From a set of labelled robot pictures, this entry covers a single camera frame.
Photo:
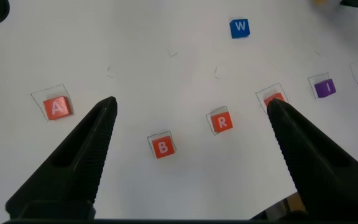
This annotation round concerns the blue W letter block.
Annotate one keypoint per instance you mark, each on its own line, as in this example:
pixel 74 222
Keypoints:
pixel 239 28

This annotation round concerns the yellow letter block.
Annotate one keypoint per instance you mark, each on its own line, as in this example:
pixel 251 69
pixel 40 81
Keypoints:
pixel 319 1

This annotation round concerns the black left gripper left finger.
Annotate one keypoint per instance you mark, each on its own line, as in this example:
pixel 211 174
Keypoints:
pixel 79 161

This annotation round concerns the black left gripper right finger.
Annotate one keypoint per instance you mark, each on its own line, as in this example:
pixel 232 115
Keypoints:
pixel 319 165

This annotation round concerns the orange A letter block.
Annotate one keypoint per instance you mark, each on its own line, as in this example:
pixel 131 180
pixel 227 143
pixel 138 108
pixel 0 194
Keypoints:
pixel 57 108
pixel 272 97

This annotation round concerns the orange R letter block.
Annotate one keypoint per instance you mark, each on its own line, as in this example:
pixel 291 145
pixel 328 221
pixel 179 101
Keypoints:
pixel 222 122

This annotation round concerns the purple I letter block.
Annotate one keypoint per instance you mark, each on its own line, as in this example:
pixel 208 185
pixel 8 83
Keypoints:
pixel 325 88

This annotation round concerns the orange B letter block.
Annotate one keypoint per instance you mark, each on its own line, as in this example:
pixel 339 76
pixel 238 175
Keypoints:
pixel 163 147

